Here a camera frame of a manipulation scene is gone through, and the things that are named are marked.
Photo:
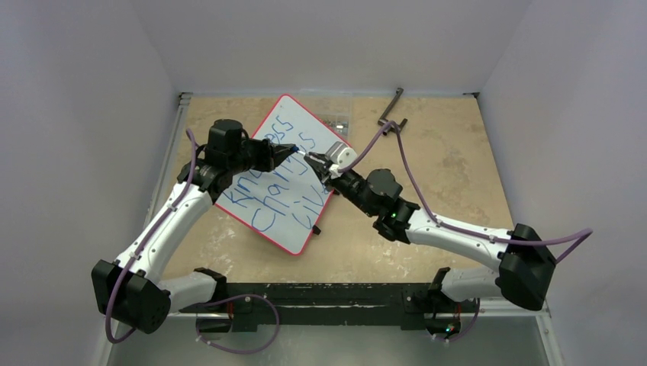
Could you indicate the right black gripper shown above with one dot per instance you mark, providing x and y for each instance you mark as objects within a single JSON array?
[{"x": 326, "y": 171}]

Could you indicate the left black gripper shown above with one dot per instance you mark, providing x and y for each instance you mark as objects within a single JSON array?
[{"x": 271, "y": 155}]

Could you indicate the red framed whiteboard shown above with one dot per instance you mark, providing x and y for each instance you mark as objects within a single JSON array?
[{"x": 283, "y": 205}]

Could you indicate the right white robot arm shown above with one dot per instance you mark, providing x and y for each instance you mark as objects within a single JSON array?
[{"x": 512, "y": 264}]

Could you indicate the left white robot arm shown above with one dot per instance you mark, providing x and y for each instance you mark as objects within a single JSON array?
[{"x": 129, "y": 290}]

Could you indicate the clear plastic screw box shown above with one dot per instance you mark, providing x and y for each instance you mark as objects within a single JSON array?
[{"x": 336, "y": 113}]

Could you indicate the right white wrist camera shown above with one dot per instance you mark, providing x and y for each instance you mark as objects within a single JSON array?
[{"x": 342, "y": 156}]

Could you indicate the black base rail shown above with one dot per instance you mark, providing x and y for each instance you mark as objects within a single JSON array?
[{"x": 408, "y": 306}]

